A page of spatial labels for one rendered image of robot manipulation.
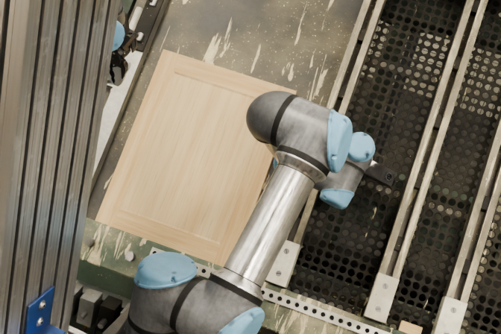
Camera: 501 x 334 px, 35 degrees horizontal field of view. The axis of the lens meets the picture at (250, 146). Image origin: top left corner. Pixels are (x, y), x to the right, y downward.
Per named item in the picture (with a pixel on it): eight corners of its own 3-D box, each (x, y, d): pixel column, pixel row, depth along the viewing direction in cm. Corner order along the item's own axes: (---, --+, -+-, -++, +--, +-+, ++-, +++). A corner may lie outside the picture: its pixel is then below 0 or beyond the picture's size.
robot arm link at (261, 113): (219, 115, 163) (272, 180, 208) (265, 135, 160) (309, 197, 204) (245, 67, 166) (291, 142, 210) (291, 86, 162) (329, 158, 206)
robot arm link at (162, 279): (150, 289, 170) (161, 236, 164) (202, 317, 165) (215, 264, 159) (115, 314, 160) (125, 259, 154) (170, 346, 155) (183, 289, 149)
